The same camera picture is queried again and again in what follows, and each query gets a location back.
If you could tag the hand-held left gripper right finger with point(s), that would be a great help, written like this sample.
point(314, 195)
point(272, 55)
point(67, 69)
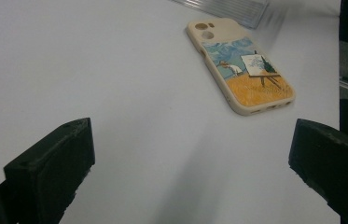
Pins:
point(333, 161)

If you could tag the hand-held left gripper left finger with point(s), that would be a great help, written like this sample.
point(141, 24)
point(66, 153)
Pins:
point(50, 161)

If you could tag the clear plastic tray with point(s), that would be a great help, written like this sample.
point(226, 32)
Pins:
point(233, 9)

